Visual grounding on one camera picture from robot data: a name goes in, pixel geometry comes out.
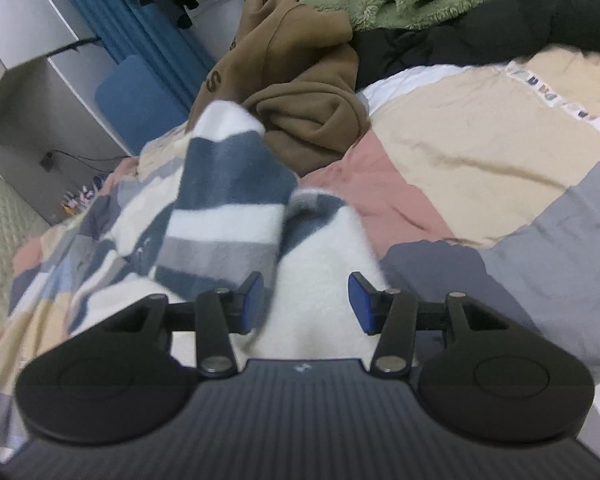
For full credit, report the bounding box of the grey cabinet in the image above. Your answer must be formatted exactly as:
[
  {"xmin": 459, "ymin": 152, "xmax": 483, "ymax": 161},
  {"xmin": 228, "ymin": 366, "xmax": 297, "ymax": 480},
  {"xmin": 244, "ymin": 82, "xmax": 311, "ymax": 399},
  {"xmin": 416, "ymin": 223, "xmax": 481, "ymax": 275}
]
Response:
[{"xmin": 0, "ymin": 0, "xmax": 137, "ymax": 227}]

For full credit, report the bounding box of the patchwork bed blanket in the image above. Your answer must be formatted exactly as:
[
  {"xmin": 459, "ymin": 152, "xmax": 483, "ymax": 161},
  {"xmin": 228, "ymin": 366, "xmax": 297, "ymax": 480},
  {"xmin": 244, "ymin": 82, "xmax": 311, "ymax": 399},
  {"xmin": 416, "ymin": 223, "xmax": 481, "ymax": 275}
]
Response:
[{"xmin": 0, "ymin": 50, "xmax": 600, "ymax": 462}]

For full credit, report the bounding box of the black charger with cable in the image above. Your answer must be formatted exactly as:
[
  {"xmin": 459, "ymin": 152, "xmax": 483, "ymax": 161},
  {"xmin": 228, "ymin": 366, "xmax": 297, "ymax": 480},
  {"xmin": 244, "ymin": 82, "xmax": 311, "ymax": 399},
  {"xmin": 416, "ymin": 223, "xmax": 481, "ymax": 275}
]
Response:
[{"xmin": 40, "ymin": 149, "xmax": 132, "ymax": 174}]

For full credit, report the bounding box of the cream quilted headboard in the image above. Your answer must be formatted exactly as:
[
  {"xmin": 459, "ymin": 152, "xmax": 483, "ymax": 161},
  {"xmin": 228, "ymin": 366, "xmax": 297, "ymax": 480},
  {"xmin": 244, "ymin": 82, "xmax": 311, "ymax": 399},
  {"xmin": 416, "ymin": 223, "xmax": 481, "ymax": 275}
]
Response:
[{"xmin": 0, "ymin": 170, "xmax": 48, "ymax": 337}]

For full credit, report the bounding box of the blue curtain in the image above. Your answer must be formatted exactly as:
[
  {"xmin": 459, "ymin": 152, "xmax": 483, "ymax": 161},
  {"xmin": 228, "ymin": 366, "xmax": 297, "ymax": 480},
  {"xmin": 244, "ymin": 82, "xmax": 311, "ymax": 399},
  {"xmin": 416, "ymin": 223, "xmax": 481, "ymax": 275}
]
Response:
[{"xmin": 47, "ymin": 0, "xmax": 217, "ymax": 117}]

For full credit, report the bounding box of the brown hoodie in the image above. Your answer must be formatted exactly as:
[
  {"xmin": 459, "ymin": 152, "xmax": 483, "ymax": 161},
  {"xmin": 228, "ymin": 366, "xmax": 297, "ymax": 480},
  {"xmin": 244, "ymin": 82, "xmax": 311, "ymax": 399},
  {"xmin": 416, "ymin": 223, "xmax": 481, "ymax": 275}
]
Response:
[{"xmin": 189, "ymin": 0, "xmax": 371, "ymax": 179}]

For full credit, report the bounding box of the white bed sheet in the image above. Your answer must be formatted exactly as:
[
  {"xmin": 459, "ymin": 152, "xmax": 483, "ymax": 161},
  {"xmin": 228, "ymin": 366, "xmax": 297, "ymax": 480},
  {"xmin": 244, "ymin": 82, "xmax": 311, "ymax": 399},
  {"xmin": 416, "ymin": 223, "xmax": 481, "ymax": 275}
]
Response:
[{"xmin": 359, "ymin": 62, "xmax": 511, "ymax": 114}]

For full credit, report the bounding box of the white blue striped sweater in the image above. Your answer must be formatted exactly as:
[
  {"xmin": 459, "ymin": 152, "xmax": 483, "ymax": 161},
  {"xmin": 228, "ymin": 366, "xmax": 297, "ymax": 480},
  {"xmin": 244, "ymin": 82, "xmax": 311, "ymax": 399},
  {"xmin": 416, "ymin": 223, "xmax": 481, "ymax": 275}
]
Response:
[{"xmin": 67, "ymin": 100, "xmax": 421, "ymax": 367}]

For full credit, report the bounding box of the blue padded board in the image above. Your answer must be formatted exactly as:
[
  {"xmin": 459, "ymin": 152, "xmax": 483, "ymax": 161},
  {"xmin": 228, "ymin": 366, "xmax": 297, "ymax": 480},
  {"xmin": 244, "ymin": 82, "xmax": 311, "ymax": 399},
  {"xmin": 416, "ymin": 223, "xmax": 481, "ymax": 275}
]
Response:
[{"xmin": 94, "ymin": 55, "xmax": 189, "ymax": 157}]

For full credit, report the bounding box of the black garment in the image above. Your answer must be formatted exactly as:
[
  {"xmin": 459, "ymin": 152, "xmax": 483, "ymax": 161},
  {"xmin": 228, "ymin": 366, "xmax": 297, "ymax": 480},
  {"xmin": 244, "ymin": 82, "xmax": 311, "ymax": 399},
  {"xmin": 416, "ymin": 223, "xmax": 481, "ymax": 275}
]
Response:
[{"xmin": 352, "ymin": 0, "xmax": 600, "ymax": 92}]

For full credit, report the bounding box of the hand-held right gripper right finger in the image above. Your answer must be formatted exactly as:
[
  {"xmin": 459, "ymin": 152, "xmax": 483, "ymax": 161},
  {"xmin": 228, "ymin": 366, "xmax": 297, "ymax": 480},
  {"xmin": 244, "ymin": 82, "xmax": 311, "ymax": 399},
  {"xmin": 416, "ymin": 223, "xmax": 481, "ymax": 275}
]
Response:
[{"xmin": 348, "ymin": 271, "xmax": 512, "ymax": 376}]

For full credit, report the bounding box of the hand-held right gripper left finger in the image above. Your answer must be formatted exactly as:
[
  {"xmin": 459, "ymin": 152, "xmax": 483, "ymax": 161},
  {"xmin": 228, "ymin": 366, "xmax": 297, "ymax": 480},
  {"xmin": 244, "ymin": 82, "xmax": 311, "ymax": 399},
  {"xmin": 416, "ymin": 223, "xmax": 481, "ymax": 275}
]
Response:
[{"xmin": 100, "ymin": 271, "xmax": 265, "ymax": 377}]

